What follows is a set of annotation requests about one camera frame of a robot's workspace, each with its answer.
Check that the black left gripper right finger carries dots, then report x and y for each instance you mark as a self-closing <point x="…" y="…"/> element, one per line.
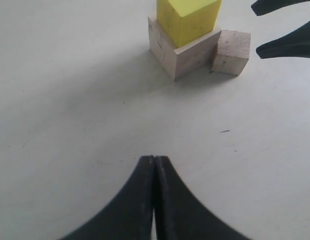
<point x="179" y="215"/>

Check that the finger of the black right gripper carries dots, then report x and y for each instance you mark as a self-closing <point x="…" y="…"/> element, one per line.
<point x="263" y="7"/>
<point x="294" y="44"/>

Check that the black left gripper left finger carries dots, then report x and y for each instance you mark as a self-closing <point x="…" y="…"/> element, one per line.
<point x="129" y="215"/>

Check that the medium wooden cube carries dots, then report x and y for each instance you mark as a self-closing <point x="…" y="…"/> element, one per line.
<point x="232" y="52"/>

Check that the yellow cube block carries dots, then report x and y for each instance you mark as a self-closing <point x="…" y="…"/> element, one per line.
<point x="187" y="20"/>

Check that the large wooden cube block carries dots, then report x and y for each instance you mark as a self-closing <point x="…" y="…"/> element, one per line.
<point x="180" y="61"/>

